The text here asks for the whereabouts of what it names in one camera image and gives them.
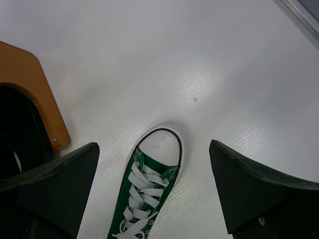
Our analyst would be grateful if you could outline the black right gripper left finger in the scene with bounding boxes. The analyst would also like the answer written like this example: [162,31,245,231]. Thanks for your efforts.
[0,142,99,239]

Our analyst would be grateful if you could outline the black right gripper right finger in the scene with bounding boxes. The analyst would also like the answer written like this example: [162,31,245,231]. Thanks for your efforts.
[209,140,319,239]

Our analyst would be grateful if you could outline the orange wooden shoe shelf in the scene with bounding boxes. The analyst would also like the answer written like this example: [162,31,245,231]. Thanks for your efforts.
[0,42,71,151]

